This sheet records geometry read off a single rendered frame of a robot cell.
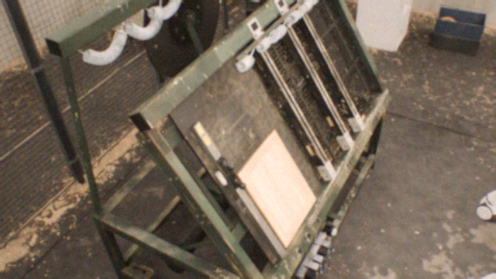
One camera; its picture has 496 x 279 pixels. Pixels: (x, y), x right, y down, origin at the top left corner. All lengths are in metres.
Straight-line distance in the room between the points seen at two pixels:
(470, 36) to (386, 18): 1.12
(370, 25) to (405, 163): 2.33
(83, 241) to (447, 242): 3.10
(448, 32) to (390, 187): 2.79
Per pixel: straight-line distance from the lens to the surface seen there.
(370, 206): 4.24
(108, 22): 2.44
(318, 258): 2.91
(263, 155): 2.68
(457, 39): 6.59
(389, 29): 6.32
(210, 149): 2.38
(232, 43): 2.58
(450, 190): 4.58
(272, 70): 2.81
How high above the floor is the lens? 3.16
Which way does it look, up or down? 41 degrees down
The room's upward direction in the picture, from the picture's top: 3 degrees counter-clockwise
